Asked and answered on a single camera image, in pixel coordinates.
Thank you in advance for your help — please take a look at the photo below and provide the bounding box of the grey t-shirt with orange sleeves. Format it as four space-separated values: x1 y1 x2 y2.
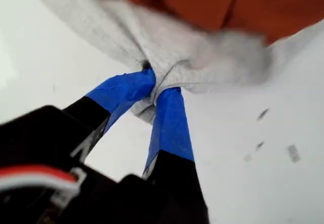
24 0 324 123

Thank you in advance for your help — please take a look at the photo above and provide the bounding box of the red white servo wire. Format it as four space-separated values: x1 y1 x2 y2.
0 165 87 209

